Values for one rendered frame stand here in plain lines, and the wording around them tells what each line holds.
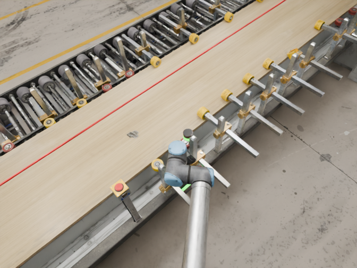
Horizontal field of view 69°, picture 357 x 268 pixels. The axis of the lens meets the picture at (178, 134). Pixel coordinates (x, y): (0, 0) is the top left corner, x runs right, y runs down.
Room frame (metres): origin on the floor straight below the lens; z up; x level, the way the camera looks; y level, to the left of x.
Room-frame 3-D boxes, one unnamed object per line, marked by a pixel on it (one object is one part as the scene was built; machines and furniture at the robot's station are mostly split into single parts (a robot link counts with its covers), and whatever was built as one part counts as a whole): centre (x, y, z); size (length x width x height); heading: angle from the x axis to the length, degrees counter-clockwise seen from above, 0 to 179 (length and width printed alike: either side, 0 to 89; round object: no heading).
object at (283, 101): (1.29, -0.74, 0.95); 0.50 x 0.04 x 0.04; 37
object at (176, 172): (0.56, 0.03, 1.29); 0.12 x 0.12 x 0.09; 78
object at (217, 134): (1.01, -0.30, 0.95); 0.14 x 0.06 x 0.05; 127
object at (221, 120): (1.00, -0.29, 0.87); 0.04 x 0.04 x 0.48; 37
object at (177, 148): (0.67, 0.01, 1.28); 0.10 x 0.09 x 0.12; 168
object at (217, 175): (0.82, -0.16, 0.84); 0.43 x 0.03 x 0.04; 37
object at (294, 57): (1.45, -0.88, 0.94); 0.04 x 0.04 x 0.48; 37
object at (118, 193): (0.54, 0.32, 1.18); 0.07 x 0.07 x 0.08; 37
